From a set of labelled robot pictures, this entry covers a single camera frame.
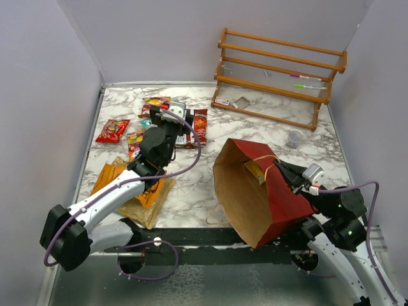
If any red Doritos chip bag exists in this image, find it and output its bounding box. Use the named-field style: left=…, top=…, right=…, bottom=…
left=175, top=108, right=207, bottom=149

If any teal Fox's mint bag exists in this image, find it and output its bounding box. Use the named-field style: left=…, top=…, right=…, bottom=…
left=140, top=118, right=156, bottom=129

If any orange Fox's candy bag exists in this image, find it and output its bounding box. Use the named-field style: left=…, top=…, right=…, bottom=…
left=127, top=129, right=146, bottom=162
left=138, top=96, right=171, bottom=118

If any yellow snack packet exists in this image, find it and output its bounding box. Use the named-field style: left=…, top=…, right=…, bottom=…
left=244, top=160, right=265, bottom=185

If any brown red paper bag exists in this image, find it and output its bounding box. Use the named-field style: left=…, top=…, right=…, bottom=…
left=213, top=138, right=314, bottom=248

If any red snack packet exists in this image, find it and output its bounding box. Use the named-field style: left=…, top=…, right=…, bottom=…
left=96, top=119, right=130, bottom=143

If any orange yellow chip bag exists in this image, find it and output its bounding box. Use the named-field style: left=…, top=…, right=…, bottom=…
left=90, top=163, right=165, bottom=209

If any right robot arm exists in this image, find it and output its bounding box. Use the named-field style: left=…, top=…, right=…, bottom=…
left=274, top=161, right=407, bottom=305

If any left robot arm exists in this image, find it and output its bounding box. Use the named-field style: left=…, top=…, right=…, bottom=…
left=40, top=101, right=194, bottom=272

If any small clear plastic cup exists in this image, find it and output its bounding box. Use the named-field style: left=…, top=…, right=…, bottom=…
left=286, top=131, right=302, bottom=149

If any red white small box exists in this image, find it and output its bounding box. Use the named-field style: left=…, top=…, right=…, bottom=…
left=214, top=97, right=230, bottom=106

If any open grey small box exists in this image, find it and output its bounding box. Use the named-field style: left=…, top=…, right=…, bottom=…
left=232, top=96, right=250, bottom=110

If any green marker pen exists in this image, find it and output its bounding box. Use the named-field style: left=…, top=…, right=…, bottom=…
left=293, top=84, right=327, bottom=90

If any orange wooden rack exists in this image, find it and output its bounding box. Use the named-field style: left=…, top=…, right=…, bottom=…
left=211, top=28, right=347, bottom=131

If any pink marker pen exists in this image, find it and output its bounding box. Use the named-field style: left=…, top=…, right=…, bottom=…
left=290, top=74, right=323, bottom=82

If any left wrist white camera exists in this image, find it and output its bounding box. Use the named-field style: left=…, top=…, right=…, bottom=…
left=161, top=101, right=186, bottom=124

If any wrist white camera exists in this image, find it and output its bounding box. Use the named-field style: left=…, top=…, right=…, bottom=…
left=302, top=163, right=327, bottom=196
left=161, top=101, right=186, bottom=124

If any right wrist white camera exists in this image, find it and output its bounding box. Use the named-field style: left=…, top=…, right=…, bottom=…
left=302, top=163, right=327, bottom=196

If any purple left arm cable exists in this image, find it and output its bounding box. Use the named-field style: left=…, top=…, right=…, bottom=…
left=43, top=110, right=202, bottom=267

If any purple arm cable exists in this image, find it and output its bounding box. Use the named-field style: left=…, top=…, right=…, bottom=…
left=43, top=110, right=202, bottom=267
left=317, top=181, right=408, bottom=305

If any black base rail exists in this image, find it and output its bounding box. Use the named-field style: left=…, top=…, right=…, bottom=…
left=103, top=226, right=319, bottom=267

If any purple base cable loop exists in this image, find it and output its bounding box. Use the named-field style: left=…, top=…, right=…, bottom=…
left=116, top=240, right=179, bottom=282

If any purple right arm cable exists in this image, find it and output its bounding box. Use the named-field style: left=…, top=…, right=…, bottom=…
left=317, top=181, right=408, bottom=305

